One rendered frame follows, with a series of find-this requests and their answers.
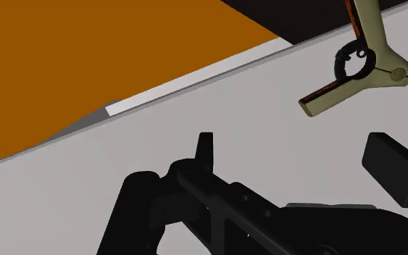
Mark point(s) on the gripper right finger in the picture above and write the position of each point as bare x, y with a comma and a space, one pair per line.
394, 167

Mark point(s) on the beige hinged kitchen tool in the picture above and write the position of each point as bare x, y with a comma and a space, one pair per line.
376, 67

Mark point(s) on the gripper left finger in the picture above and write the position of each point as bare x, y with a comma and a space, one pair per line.
193, 183

